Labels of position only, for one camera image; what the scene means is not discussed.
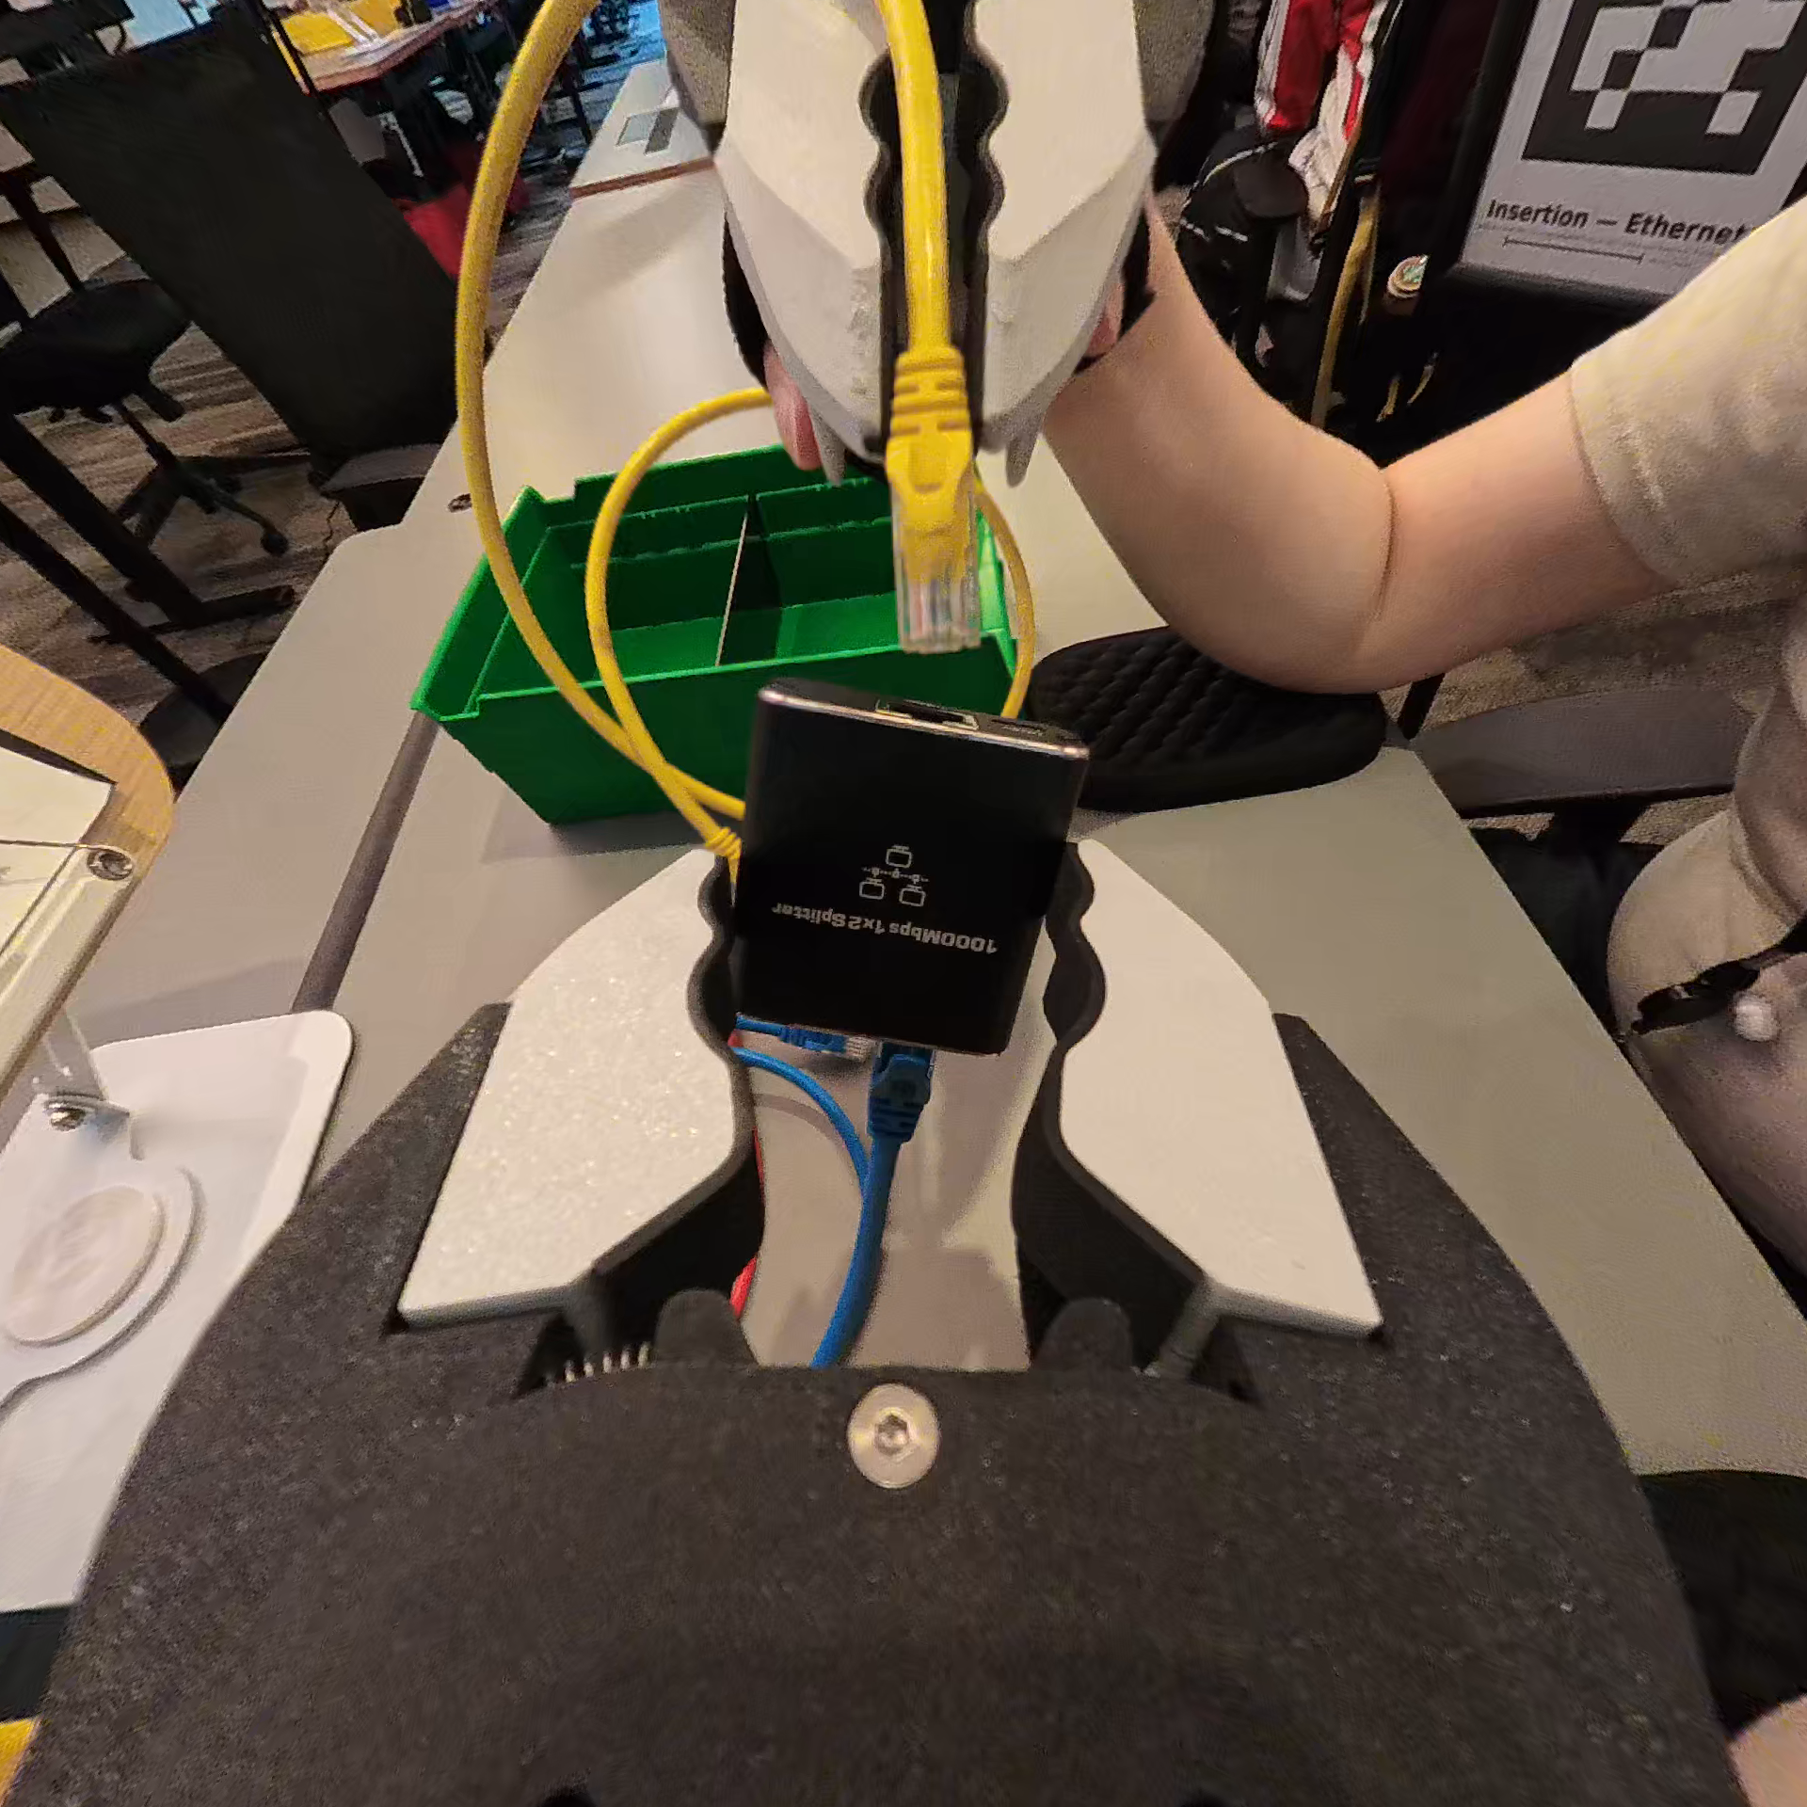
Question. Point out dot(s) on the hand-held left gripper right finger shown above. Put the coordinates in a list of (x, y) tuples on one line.
[(1215, 1130)]

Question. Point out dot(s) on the white stand base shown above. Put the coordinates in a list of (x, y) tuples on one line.
[(212, 1102)]

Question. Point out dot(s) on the green plastic bin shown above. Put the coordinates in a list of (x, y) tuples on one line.
[(566, 735)]

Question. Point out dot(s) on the framed marker sign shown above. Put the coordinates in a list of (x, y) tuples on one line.
[(1652, 85)]

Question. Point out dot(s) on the black bin divider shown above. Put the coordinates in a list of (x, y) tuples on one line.
[(737, 578)]

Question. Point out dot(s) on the beige shirt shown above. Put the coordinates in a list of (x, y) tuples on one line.
[(1708, 396)]

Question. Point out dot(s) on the black backpack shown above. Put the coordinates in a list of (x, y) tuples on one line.
[(1271, 283)]

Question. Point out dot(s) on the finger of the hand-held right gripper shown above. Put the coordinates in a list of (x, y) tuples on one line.
[(805, 211), (1074, 170)]

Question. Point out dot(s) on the person's right forearm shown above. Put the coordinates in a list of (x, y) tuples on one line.
[(1271, 537)]

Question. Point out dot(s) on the red white jacket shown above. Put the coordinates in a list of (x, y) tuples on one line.
[(1328, 85)]

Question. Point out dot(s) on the person's leg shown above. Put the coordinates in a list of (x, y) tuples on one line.
[(1772, 1759)]

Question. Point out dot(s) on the person's right hand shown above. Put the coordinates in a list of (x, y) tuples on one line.
[(808, 417)]

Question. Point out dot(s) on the black ethernet splitter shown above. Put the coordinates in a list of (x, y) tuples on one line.
[(904, 848)]

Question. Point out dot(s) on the black chair armrest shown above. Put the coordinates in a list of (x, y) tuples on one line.
[(1582, 748)]

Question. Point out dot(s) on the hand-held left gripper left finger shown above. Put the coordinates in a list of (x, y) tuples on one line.
[(579, 1130)]

